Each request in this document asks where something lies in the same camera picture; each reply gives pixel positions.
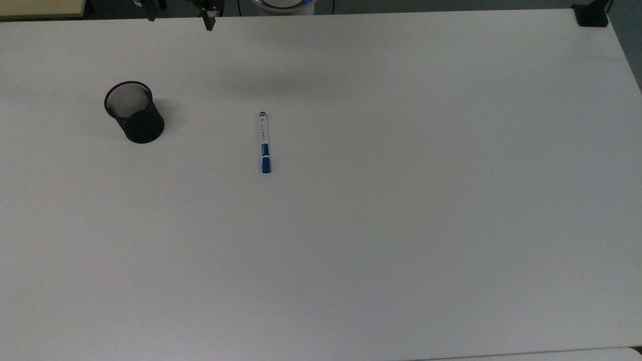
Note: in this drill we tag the white side table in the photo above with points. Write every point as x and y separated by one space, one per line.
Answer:
551 355

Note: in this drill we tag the black camera stand clamp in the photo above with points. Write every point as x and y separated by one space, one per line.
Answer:
592 15

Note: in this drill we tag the black mesh pen cup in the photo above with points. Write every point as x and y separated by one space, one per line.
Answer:
140 123

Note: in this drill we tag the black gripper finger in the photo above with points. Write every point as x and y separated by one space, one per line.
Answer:
150 10
208 19

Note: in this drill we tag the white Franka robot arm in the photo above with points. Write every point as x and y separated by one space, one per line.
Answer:
283 5

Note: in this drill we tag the blue and white marker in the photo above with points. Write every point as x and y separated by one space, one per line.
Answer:
265 145

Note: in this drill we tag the pale yellow table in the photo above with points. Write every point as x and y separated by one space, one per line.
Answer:
40 7

